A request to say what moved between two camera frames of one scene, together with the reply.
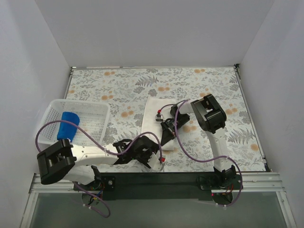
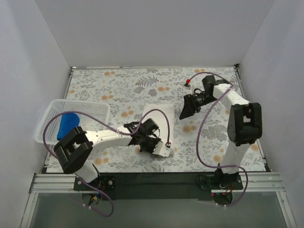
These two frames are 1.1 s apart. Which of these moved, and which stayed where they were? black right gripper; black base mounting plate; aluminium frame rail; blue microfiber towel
Moved: black right gripper
Stayed: aluminium frame rail; blue microfiber towel; black base mounting plate
